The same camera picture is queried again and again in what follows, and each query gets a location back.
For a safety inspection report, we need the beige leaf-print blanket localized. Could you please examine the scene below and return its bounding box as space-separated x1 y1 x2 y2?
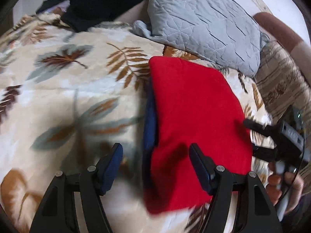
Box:
0 13 275 233

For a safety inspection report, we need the black clothes pile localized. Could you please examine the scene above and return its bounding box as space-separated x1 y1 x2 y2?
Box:
36 0 144 32

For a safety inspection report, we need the person's right hand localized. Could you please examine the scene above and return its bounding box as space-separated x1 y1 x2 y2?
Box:
265 161 306 214

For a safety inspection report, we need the grey quilted pillow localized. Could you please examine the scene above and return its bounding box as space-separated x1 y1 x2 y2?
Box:
133 0 268 77

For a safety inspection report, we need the striped beige brown pillow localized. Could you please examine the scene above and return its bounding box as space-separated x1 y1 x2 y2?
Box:
253 39 311 183

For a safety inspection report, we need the red and blue knit garment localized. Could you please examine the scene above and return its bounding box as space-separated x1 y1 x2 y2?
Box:
142 56 252 215

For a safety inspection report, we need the brown and pink bolster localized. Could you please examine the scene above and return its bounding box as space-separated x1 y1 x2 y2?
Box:
253 12 310 69

